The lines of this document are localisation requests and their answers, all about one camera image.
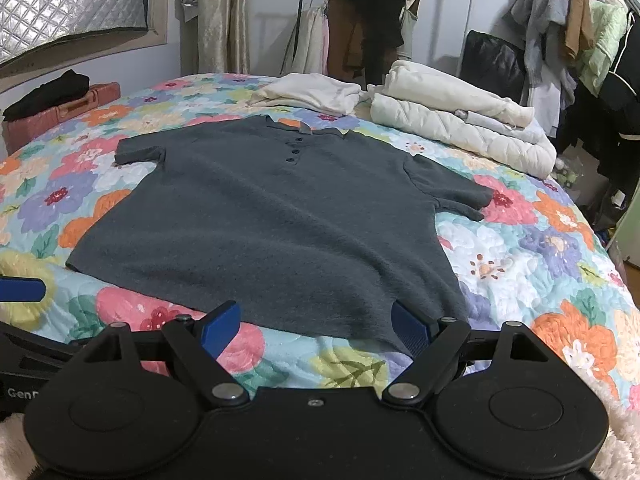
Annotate black jacket with white trim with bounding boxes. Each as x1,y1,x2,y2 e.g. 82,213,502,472
555,0,640,161

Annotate pink suitcase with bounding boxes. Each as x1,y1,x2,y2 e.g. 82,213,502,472
1,82,122,157

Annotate white quilted folded blanket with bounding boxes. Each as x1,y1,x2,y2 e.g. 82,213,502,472
369,59,558,180

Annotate grey hanging garment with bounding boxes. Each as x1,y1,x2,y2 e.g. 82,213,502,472
507,0,578,111

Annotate white hanging garments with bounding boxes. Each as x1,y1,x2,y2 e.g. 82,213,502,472
289,2,331,76

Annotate beige curtain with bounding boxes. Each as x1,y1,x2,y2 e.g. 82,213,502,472
197,0,250,76

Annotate black folded cloth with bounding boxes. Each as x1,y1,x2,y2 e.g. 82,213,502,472
2,70,91,122

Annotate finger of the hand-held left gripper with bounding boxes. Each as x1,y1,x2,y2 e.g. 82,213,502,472
0,276,46,303

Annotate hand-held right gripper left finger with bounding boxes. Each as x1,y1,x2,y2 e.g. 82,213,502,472
75,301,249,407

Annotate brown hanging garment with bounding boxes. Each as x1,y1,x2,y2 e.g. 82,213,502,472
326,0,371,81

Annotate black hanging garment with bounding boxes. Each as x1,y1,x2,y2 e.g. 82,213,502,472
334,0,415,86

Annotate cream folded garment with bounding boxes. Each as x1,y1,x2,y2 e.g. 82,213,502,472
250,73,370,116

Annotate dark grey polo shirt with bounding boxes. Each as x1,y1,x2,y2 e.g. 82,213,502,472
66,114,496,358

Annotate tan hanging garment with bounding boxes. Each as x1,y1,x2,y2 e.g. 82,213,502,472
564,0,597,62

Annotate floral quilt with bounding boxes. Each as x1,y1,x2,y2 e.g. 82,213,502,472
0,72,640,411

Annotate light green quilted jacket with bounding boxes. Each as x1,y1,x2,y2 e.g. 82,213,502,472
575,0,630,97

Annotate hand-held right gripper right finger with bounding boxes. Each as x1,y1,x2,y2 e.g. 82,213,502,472
382,300,556,407

